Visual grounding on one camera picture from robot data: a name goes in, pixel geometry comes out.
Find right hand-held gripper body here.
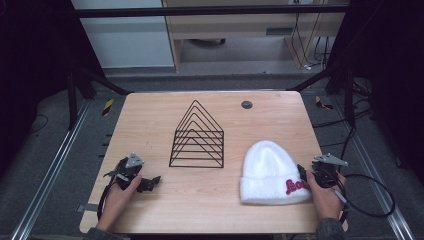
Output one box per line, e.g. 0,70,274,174
311,152,349,190

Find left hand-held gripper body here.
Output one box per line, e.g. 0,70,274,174
103,152,146,192

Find white knitted beanie hat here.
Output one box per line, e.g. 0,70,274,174
238,139,313,206

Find person's right hand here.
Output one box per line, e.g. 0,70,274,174
306,171,348,222

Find person's left hand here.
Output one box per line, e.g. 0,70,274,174
95,174,143,233

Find yellow black striped tape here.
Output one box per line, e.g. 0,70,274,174
314,95,335,111
101,98,115,117

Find black metal stand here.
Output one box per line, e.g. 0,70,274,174
285,61,357,128
65,61,133,132

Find black curtain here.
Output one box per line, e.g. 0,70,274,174
0,0,108,174
324,0,424,188

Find white cabinet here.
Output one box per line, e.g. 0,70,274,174
70,0,177,70

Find light wooden desk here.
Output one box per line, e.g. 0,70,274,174
161,0,352,74

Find aluminium floor rail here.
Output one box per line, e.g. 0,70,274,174
332,95,417,240
10,99,92,240

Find black wire rack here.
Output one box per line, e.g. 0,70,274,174
168,99,225,169

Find black floor cables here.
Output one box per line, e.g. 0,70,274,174
311,78,379,174

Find grey metal bracket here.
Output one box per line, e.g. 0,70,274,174
75,203,100,214

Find black looped gripper cable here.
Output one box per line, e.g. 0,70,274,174
334,173,397,225

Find bundle of hanging cables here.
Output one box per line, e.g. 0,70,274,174
289,0,333,72

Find black horizontal frame bar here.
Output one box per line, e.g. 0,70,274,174
73,3,352,19

